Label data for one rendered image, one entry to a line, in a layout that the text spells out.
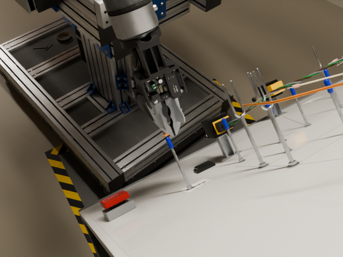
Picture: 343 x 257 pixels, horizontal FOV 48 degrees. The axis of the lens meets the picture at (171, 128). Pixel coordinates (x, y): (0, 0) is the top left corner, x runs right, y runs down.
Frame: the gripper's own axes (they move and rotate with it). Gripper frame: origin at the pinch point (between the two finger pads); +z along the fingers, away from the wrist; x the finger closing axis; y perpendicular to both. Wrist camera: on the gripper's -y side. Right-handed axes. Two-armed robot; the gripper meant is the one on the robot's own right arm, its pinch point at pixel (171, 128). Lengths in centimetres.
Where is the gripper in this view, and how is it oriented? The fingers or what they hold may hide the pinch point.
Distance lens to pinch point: 75.5
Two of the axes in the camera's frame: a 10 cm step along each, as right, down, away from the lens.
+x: 9.0, -4.1, 1.6
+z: 3.0, 8.4, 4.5
